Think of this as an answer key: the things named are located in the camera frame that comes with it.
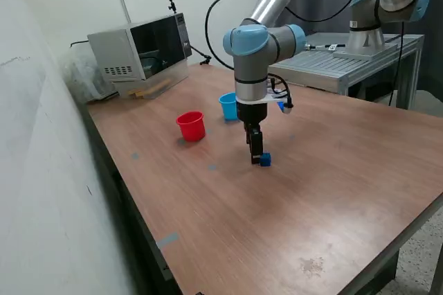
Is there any silver microwave oven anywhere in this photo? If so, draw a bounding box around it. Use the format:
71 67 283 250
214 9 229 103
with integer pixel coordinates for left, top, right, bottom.
87 12 193 83

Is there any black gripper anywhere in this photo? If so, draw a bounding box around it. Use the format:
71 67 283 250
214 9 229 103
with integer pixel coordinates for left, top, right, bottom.
237 100 269 166

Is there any red plastic bin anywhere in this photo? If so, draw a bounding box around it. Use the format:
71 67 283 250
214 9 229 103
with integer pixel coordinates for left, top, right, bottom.
175 111 206 143

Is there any black cable on stand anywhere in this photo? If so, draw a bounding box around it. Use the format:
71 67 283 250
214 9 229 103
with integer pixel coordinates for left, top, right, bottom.
304 42 347 50

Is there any blue plastic bin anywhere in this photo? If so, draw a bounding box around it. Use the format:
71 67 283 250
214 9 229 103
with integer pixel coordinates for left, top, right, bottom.
218 92 239 122

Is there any grey plastic bag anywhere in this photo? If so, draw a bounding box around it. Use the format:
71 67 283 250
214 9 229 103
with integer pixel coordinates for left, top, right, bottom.
58 48 118 104

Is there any long grey tape strip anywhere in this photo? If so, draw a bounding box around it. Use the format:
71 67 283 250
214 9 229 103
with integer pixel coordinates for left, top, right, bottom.
156 231 181 249

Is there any aluminium profile robot stand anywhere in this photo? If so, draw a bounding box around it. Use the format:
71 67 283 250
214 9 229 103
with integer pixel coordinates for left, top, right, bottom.
268 33 426 109

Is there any thick black robot power cable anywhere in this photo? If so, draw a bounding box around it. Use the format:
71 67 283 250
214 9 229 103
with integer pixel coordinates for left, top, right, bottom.
387 23 404 107

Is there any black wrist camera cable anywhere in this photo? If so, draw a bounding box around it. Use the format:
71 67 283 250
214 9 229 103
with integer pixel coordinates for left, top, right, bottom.
204 0 373 71

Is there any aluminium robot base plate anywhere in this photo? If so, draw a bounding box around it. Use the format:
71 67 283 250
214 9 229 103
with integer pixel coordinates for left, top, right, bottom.
332 42 398 60

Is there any yellow wooden piece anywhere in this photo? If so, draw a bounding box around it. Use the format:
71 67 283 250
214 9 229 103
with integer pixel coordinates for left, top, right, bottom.
127 78 172 98

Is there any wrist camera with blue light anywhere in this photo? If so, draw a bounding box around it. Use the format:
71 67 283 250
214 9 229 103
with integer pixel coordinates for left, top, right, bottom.
276 96 295 116

